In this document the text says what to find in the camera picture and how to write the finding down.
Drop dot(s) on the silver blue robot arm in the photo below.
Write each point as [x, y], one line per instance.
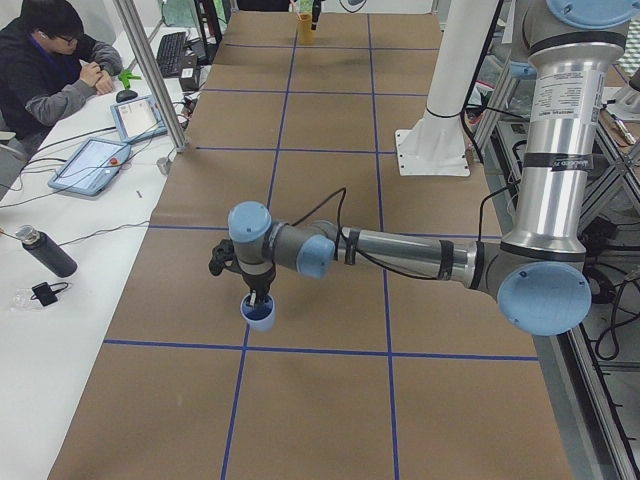
[535, 272]

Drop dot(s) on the small black pouch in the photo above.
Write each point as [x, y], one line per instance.
[47, 294]

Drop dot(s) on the blue plastic cup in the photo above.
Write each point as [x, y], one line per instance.
[260, 318]

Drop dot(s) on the aluminium frame post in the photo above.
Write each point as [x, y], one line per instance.
[139, 43]

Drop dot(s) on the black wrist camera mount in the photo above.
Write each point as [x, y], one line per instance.
[223, 258]

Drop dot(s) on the blue teach pendant tablet near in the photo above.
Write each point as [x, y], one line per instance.
[91, 168]

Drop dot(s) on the blue teach pendant tablet far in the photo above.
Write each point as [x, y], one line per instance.
[138, 119]

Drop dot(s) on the green plastic toy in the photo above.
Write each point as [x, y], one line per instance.
[126, 77]

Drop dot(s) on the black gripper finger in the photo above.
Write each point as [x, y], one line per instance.
[256, 298]

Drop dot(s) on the seated person in dark hoodie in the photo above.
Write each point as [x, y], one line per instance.
[49, 69]

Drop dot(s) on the black water bottle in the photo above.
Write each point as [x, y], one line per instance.
[46, 251]

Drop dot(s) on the yellow cup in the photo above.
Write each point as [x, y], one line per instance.
[306, 35]

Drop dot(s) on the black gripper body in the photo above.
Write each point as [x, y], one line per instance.
[257, 283]

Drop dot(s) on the blue teach pendant tablet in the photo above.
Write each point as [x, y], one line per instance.
[91, 168]
[138, 119]

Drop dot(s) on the white camera stand base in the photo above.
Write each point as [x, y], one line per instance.
[435, 145]

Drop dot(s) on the black keyboard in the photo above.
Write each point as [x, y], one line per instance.
[170, 53]

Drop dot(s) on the black computer mouse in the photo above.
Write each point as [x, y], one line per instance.
[126, 95]

